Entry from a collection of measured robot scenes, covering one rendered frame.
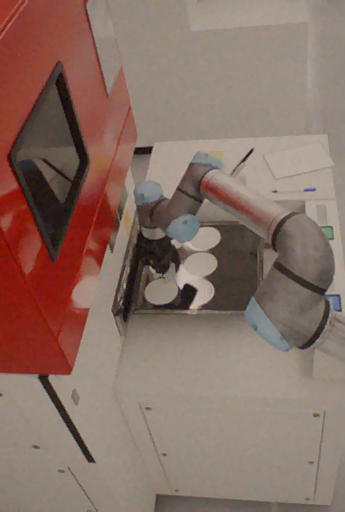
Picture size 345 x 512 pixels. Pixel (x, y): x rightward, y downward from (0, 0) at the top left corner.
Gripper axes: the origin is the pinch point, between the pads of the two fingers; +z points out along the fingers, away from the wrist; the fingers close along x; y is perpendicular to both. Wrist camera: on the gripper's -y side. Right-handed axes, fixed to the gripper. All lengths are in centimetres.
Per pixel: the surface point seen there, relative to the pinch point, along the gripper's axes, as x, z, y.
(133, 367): 3.9, 9.2, 27.6
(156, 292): -1.0, 1.3, 6.8
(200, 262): 4.4, 1.3, -9.2
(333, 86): -52, 92, -265
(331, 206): 32, -5, -42
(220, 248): 6.9, 1.3, -17.0
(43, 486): -6, 28, 64
